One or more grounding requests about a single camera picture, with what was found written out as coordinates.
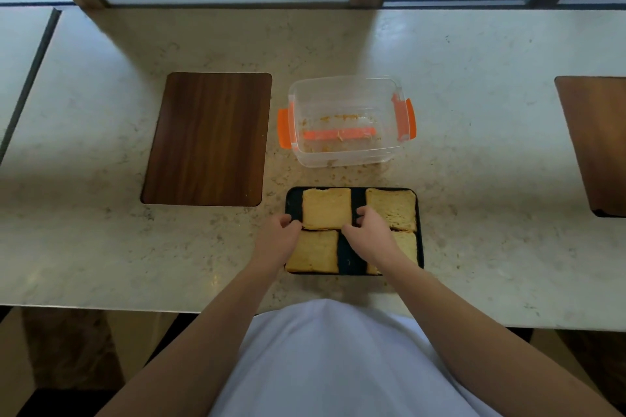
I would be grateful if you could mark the person's right hand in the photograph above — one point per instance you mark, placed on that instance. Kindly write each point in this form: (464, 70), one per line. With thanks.
(374, 238)

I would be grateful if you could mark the person's left hand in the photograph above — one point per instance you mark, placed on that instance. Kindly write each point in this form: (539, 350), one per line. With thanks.
(274, 245)

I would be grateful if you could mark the person's left fingers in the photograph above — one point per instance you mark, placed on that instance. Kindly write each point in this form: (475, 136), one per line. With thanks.
(291, 223)

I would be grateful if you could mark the person's right thumb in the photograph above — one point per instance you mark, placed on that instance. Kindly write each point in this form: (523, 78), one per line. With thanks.
(350, 233)

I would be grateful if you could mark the toasted bread slice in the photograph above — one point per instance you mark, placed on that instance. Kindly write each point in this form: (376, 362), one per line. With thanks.
(313, 251)
(408, 245)
(326, 209)
(393, 209)

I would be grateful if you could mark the person's right forearm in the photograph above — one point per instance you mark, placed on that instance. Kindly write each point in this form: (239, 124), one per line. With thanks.
(469, 333)

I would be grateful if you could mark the person's left forearm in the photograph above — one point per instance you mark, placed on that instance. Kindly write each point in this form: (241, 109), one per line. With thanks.
(195, 348)

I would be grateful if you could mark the black rectangular tray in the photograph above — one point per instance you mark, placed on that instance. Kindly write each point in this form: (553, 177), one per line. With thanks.
(348, 261)

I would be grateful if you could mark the dark wooden board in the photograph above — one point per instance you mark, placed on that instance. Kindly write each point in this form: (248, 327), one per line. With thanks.
(599, 143)
(208, 138)

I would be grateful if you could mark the clear container with orange clips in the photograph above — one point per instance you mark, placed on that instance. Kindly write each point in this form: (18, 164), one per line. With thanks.
(345, 109)

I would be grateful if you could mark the white shirt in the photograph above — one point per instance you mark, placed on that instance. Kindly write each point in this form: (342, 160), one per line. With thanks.
(342, 363)

